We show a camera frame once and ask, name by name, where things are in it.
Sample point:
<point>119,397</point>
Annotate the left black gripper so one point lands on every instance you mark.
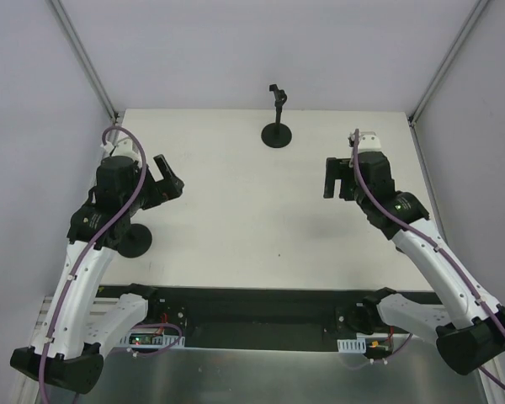
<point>159,190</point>

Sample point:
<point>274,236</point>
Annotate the tall black phone stand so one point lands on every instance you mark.
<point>277,135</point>

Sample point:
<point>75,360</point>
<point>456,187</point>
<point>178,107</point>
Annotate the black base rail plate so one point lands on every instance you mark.
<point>273,320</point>

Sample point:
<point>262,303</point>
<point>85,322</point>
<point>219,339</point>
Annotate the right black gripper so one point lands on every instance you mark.
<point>343,180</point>

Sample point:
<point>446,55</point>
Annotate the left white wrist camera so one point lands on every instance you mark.
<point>123,148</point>

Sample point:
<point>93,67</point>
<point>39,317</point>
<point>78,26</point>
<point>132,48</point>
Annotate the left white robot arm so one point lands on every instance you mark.
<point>69,352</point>

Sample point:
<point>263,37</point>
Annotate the right white cable duct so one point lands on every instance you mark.
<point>353,346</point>

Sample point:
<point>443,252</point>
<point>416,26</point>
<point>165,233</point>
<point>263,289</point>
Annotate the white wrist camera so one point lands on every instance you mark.
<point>368,141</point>
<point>123,148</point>

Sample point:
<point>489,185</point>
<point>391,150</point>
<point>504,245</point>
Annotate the white cable duct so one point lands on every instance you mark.
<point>148,340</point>
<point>353,346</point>

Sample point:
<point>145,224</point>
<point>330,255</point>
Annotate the left aluminium frame post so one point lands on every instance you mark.
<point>79,51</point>

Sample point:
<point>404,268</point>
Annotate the aluminium frame post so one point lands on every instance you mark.
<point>79,51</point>
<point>469,24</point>

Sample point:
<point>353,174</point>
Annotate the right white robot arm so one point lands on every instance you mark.
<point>469,329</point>

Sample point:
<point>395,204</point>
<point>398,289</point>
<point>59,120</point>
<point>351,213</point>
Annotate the short black phone stand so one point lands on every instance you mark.
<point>136,242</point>

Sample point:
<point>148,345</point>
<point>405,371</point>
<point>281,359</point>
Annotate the right aluminium frame post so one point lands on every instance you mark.
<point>469,24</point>

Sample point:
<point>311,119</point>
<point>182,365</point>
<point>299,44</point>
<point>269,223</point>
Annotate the left white cable duct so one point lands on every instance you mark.
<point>148,340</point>

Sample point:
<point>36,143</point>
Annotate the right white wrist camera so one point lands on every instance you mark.
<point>368,141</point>

